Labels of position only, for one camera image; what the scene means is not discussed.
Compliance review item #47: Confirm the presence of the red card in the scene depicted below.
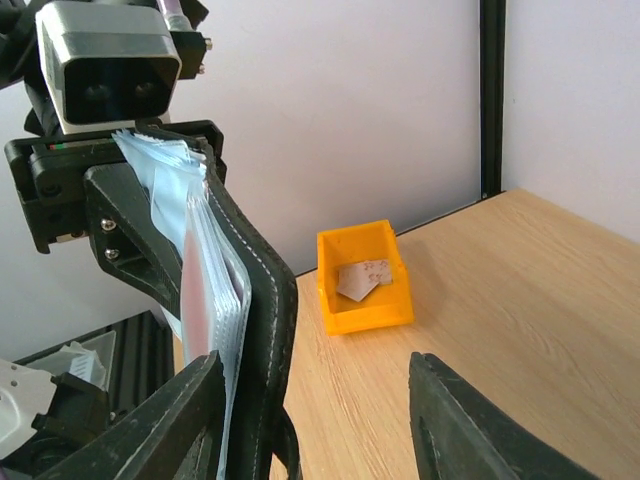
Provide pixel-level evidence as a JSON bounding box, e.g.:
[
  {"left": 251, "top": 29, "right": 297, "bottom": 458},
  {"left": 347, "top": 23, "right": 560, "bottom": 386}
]
[{"left": 181, "top": 233, "right": 209, "bottom": 363}]

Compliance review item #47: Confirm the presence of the small yellow plastic bin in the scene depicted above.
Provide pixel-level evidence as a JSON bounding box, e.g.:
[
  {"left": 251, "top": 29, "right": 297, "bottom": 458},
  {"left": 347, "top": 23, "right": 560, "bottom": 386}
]
[{"left": 317, "top": 220, "right": 414, "bottom": 336}]

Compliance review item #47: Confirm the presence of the black aluminium frame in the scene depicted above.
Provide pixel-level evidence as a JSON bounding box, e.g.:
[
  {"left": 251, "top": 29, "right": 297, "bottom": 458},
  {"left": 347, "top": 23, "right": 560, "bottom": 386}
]
[{"left": 0, "top": 0, "right": 509, "bottom": 480}]

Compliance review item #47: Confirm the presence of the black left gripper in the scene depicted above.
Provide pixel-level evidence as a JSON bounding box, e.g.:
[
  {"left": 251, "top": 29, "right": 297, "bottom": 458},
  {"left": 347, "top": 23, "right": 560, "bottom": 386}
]
[{"left": 3, "top": 118, "right": 229, "bottom": 321}]

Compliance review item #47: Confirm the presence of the white card with blossom print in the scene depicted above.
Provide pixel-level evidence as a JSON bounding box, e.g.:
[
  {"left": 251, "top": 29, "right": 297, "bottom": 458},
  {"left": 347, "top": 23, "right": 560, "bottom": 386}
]
[{"left": 336, "top": 259, "right": 392, "bottom": 302}]

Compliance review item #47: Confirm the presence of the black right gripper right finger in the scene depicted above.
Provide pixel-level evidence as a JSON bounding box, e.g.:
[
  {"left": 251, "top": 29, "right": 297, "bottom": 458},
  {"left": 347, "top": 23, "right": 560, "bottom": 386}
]
[{"left": 409, "top": 352, "right": 596, "bottom": 479}]

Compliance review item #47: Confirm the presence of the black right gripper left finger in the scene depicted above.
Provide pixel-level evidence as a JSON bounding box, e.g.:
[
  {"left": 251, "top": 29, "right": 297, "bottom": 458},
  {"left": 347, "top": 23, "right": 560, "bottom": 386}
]
[{"left": 39, "top": 352, "right": 226, "bottom": 479}]

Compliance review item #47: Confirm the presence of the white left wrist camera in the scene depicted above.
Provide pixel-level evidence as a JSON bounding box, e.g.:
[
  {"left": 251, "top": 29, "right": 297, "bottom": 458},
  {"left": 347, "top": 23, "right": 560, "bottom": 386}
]
[{"left": 35, "top": 1, "right": 182, "bottom": 134}]

